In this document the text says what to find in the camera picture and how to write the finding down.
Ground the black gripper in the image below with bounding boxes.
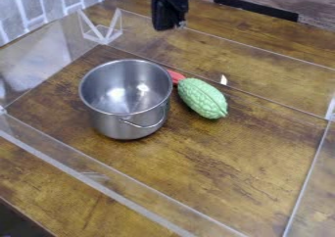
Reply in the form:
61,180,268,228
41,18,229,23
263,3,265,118
151,0,188,31

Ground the pink spoon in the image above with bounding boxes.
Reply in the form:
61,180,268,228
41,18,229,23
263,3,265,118
167,70,185,85

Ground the stainless steel pot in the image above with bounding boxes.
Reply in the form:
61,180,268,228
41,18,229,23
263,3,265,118
78,59,172,140

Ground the green bitter gourd toy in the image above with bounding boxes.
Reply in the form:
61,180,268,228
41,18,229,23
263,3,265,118
177,78,228,119

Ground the clear acrylic corner bracket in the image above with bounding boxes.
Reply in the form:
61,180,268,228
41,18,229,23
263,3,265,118
77,9,122,45

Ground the black wall strip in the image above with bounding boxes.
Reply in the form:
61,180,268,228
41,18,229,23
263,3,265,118
213,0,299,23

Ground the clear acrylic enclosure wall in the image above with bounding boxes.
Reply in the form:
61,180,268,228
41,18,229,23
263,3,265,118
0,9,335,237

